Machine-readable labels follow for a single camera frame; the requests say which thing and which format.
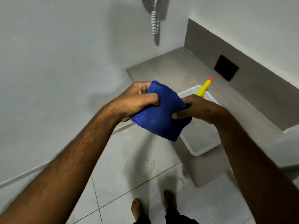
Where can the person's left hand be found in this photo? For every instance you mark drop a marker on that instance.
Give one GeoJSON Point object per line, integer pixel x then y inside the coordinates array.
{"type": "Point", "coordinates": [129, 102]}

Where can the person's right hand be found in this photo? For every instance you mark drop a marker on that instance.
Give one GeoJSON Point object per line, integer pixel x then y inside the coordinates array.
{"type": "Point", "coordinates": [200, 109]}

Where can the person's left thumb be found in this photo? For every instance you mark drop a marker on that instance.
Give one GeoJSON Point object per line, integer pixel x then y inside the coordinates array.
{"type": "Point", "coordinates": [149, 99]}

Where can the person's right thumb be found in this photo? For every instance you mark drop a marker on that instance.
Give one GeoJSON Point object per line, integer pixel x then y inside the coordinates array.
{"type": "Point", "coordinates": [183, 114]}

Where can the blue microfibre cloth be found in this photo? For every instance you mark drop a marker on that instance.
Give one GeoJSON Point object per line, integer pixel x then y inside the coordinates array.
{"type": "Point", "coordinates": [161, 116]}

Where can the person's left forearm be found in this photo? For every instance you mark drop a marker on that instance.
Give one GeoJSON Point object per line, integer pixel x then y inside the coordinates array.
{"type": "Point", "coordinates": [65, 170]}

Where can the person's right forearm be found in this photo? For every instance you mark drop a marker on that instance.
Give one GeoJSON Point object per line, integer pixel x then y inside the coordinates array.
{"type": "Point", "coordinates": [254, 170]}

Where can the white plastic bin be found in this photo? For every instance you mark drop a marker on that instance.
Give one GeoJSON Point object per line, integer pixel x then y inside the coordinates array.
{"type": "Point", "coordinates": [200, 137]}

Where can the yellow spray bottle orange tip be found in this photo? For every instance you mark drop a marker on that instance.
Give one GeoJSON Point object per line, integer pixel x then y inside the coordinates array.
{"type": "Point", "coordinates": [202, 89]}

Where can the black flush plate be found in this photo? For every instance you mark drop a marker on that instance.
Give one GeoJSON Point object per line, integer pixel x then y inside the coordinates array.
{"type": "Point", "coordinates": [226, 68]}

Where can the person's right foot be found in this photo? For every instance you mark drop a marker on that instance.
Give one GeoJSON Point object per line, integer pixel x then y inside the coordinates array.
{"type": "Point", "coordinates": [169, 199]}

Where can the person's foot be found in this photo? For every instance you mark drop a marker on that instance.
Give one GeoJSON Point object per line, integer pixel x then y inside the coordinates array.
{"type": "Point", "coordinates": [169, 199]}
{"type": "Point", "coordinates": [136, 208]}

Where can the black trousers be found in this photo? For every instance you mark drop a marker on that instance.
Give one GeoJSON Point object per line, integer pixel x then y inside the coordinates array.
{"type": "Point", "coordinates": [177, 218]}

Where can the person's left foot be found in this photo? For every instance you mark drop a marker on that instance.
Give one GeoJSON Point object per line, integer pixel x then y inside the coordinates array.
{"type": "Point", "coordinates": [136, 208]}

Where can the white toilet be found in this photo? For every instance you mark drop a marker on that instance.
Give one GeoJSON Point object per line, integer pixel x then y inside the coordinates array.
{"type": "Point", "coordinates": [286, 149]}

